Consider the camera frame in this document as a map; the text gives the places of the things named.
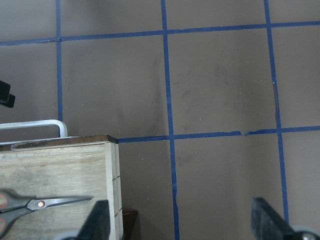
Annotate grey orange scissors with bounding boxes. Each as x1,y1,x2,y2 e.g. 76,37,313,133
0,189,92,238

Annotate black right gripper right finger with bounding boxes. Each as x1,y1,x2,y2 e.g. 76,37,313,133
250,197,295,240

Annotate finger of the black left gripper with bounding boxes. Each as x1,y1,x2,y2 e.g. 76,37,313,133
0,81,16,108

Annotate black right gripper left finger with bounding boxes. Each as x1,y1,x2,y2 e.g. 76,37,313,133
77,200,111,240

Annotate dark brown drawer cabinet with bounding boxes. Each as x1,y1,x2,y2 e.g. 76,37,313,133
122,210,139,240

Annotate wooden drawer with white handle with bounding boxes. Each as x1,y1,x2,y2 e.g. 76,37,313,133
0,120,124,240

